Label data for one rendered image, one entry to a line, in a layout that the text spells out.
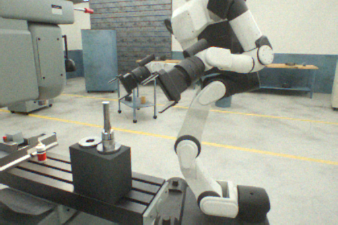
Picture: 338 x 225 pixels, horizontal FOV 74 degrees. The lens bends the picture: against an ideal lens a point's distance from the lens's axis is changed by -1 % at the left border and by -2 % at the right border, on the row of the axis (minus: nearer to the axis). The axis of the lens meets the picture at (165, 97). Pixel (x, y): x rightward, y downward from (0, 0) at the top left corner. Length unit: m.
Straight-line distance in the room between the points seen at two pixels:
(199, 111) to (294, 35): 7.28
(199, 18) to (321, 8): 7.52
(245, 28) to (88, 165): 0.81
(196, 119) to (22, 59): 0.80
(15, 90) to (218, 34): 0.83
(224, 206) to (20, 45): 1.20
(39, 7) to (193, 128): 0.86
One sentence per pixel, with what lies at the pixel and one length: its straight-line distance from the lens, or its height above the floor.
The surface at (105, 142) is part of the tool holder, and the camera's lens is 0.89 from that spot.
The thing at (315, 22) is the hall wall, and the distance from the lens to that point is 8.39.
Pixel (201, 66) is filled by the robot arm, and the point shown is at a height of 1.47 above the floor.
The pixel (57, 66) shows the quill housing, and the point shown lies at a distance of 1.07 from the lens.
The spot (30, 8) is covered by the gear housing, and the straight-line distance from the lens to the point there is 0.99.
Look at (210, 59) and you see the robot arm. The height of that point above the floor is 1.50.
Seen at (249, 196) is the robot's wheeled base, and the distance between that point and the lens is 1.42.
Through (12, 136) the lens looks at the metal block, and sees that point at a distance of 1.37.
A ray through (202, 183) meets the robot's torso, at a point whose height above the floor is 0.79.
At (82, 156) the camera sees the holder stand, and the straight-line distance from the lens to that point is 0.95.
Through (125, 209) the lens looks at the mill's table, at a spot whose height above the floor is 0.96.
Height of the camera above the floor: 1.56
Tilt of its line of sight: 14 degrees down
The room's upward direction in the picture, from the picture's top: straight up
